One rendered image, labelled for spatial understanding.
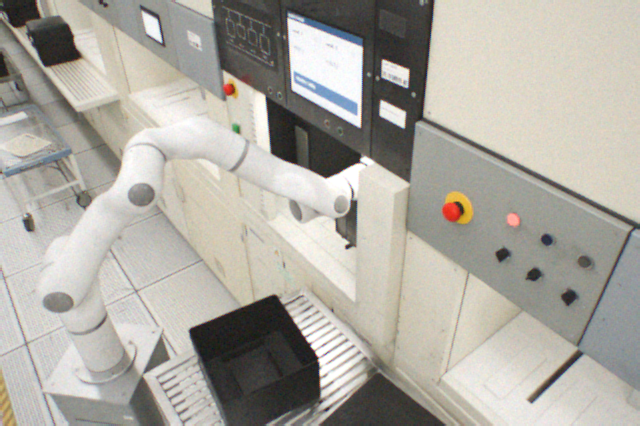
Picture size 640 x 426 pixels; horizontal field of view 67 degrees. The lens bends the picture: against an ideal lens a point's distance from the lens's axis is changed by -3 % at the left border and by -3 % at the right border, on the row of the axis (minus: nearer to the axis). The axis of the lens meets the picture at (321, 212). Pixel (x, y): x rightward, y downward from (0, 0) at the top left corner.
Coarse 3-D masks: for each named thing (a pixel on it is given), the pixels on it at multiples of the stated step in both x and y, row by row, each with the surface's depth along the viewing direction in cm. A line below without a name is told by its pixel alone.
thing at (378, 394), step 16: (368, 384) 132; (384, 384) 132; (352, 400) 128; (368, 400) 128; (384, 400) 128; (400, 400) 128; (336, 416) 125; (352, 416) 125; (368, 416) 125; (384, 416) 124; (400, 416) 124; (416, 416) 124; (432, 416) 124
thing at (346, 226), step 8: (360, 160) 147; (368, 160) 146; (352, 200) 148; (352, 208) 150; (344, 216) 156; (352, 216) 152; (336, 224) 162; (344, 224) 157; (352, 224) 153; (336, 232) 163; (344, 232) 159; (352, 232) 155; (352, 240) 157
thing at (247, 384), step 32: (224, 320) 144; (256, 320) 151; (288, 320) 145; (224, 352) 152; (256, 352) 152; (288, 352) 152; (224, 384) 143; (256, 384) 143; (288, 384) 129; (224, 416) 124; (256, 416) 130
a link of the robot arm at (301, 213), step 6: (330, 180) 135; (294, 204) 131; (300, 204) 129; (294, 210) 132; (300, 210) 129; (306, 210) 129; (312, 210) 130; (294, 216) 134; (300, 216) 131; (306, 216) 129; (312, 216) 131; (318, 216) 132; (300, 222) 132; (306, 222) 131
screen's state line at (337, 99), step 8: (296, 72) 129; (296, 80) 131; (304, 80) 128; (312, 80) 125; (312, 88) 126; (320, 88) 124; (328, 88) 121; (320, 96) 125; (328, 96) 122; (336, 96) 119; (344, 96) 117; (336, 104) 121; (344, 104) 118; (352, 104) 116; (352, 112) 117
